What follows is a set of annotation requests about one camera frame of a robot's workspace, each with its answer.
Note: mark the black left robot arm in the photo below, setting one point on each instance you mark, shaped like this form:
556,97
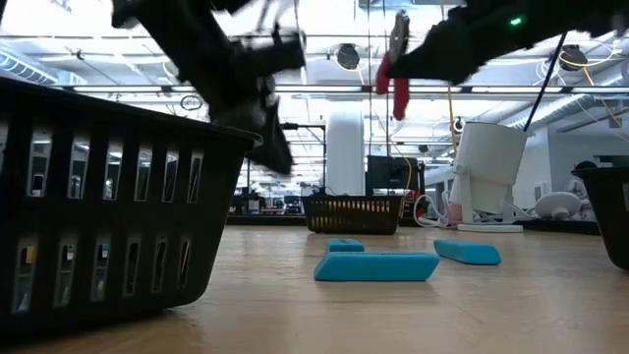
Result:
172,34

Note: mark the black distant rig frame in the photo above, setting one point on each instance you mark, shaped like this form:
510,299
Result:
304,126

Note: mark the blue eraser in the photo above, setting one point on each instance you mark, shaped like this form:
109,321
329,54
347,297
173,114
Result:
344,245
467,252
373,268

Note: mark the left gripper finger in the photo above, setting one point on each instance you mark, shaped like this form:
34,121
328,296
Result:
277,152

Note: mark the white building pillar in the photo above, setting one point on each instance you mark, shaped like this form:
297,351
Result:
346,152

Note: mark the black aluminium table frame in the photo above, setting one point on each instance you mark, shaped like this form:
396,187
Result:
265,220

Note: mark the black plastic mesh basket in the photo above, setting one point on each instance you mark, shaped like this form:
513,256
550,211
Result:
614,221
354,231
221,221

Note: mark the white round puck device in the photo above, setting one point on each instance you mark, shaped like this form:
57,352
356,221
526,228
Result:
557,204

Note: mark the black perforated computer case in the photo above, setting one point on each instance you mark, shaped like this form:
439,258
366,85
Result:
390,174

